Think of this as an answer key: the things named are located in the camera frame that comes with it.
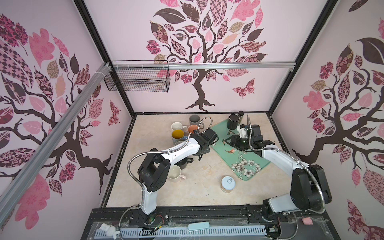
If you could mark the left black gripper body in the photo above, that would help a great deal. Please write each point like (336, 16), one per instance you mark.
(206, 150)

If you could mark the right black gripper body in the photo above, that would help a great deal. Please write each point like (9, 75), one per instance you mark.
(246, 145)

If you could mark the orange cream scalloped mug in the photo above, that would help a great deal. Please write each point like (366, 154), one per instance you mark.
(193, 129)

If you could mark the dark grey mug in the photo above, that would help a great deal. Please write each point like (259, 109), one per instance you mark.
(194, 120)

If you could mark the green floral tray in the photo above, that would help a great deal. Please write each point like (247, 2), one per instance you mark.
(244, 164)

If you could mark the white ribbed-bottom mug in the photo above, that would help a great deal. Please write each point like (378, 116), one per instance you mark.
(178, 126)

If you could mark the pink mug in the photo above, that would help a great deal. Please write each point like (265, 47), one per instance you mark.
(175, 174)

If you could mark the black white mug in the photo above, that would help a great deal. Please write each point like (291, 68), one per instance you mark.
(184, 162)

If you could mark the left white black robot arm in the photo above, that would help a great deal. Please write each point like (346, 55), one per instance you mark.
(154, 170)

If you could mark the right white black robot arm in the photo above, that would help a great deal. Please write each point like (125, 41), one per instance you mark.
(309, 187)

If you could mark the light blue eraser block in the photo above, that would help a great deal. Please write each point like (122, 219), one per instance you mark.
(198, 226)

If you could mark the pink sponge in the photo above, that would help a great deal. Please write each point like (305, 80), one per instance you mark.
(307, 221)

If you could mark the white power plug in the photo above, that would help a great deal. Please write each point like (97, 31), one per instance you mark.
(110, 230)

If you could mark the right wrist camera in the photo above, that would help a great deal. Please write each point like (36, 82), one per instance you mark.
(242, 131)

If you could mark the back aluminium rail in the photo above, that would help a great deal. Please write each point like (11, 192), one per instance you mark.
(203, 66)

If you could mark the aluminium rail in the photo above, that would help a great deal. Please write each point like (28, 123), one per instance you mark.
(12, 195)
(203, 66)

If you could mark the white slotted cable duct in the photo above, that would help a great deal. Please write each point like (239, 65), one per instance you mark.
(180, 232)

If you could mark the black wire basket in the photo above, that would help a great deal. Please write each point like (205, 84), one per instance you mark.
(139, 76)

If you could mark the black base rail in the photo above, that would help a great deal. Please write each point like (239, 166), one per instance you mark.
(286, 226)

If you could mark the left aluminium rail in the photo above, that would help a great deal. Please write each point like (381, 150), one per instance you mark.
(12, 195)

